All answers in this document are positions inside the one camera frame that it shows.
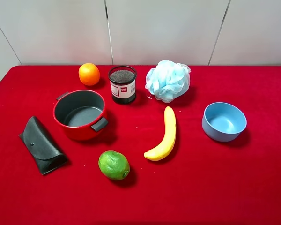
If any red tablecloth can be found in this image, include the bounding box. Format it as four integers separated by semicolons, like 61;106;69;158
0;66;281;225

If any yellow banana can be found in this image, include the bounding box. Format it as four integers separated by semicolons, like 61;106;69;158
144;106;176;161

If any orange fruit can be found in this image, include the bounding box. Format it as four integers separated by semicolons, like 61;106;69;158
78;63;100;86

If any light blue bath loofah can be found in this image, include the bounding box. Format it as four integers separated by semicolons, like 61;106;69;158
145;60;191;103

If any red pot grey interior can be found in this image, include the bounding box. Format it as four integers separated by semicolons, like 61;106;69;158
53;90;108;141

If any black mesh pen cup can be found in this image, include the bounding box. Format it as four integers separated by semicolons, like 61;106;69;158
108;65;137;105

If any green lime fruit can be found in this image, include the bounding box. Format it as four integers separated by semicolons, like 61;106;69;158
98;150;130;180

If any light blue bowl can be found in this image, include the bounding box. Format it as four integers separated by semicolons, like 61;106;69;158
202;102;247;142

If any black leather glasses case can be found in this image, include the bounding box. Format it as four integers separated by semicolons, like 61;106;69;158
19;116;68;175

